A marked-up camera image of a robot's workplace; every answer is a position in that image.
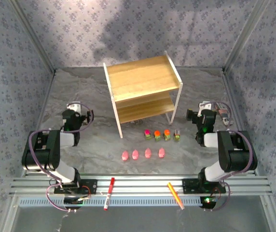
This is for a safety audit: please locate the aluminium frame post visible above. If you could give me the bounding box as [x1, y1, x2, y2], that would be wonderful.
[222, 0, 273, 73]
[9, 0, 57, 73]

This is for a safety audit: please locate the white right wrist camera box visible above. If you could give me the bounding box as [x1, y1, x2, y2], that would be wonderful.
[199, 101, 212, 111]

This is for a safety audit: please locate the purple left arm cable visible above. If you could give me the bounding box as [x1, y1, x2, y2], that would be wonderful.
[28, 101, 95, 213]

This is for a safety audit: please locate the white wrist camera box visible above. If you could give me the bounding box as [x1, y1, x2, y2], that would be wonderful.
[199, 101, 212, 111]
[67, 102, 81, 113]

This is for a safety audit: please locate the black round controller board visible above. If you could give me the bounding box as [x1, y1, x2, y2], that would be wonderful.
[199, 196, 218, 210]
[63, 197, 84, 211]

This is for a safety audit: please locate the wooden shelf white metal frame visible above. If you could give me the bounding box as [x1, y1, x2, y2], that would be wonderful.
[103, 50, 184, 139]

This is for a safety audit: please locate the grey slotted cable duct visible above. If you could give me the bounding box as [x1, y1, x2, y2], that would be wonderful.
[18, 196, 225, 208]

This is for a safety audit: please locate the aluminium mounting rail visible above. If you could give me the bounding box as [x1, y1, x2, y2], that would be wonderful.
[10, 175, 273, 197]

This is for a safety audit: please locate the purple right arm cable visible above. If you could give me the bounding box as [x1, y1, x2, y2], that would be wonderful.
[202, 101, 254, 211]

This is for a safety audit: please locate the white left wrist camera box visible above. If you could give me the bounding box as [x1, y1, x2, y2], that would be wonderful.
[67, 102, 81, 113]

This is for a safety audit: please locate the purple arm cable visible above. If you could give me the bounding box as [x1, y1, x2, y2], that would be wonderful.
[28, 101, 95, 213]
[202, 101, 254, 211]

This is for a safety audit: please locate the orange marker pen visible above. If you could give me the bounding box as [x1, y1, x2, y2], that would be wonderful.
[166, 181, 185, 210]

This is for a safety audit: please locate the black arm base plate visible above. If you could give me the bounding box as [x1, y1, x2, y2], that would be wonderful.
[181, 178, 227, 194]
[53, 179, 97, 195]

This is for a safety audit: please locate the red marker pen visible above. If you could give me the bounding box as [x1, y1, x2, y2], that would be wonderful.
[103, 177, 116, 211]

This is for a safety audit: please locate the aluminium frame side bar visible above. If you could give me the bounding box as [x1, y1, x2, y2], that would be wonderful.
[221, 69, 276, 232]
[1, 70, 57, 232]

